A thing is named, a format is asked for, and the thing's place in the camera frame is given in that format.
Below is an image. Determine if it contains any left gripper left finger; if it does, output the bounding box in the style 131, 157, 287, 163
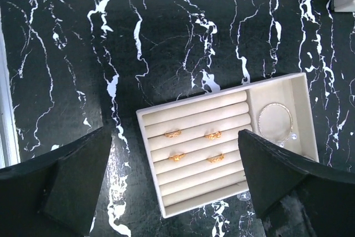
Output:
1, 127, 112, 236

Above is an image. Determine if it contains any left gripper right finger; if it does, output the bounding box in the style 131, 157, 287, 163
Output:
238, 130, 354, 236

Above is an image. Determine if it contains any silver bracelet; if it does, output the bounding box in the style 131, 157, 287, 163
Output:
257, 102, 300, 148

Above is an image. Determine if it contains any small gold ring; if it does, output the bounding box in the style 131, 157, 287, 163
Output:
204, 130, 223, 141

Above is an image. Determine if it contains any beige jewelry tray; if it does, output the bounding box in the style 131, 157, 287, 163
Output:
136, 73, 319, 218

